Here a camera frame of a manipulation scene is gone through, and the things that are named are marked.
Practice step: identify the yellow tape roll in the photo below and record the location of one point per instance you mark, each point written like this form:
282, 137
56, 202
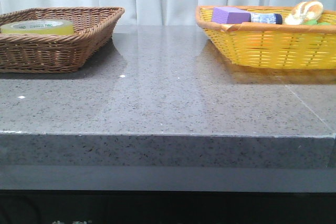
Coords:
41, 27

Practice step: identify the purple foam block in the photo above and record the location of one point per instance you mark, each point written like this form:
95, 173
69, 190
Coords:
230, 15

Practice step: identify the brown wicker basket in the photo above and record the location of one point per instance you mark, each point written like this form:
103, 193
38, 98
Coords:
31, 53

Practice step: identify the yellow woven basket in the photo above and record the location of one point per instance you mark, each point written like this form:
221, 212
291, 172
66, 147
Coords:
273, 46

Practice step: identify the dark labelled bottle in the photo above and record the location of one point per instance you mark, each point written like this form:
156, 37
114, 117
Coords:
266, 18

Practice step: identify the green toy vegetable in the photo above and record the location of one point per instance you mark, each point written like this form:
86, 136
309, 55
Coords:
316, 22

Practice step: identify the toy bread roll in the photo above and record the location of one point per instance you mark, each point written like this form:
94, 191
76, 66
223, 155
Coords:
304, 12

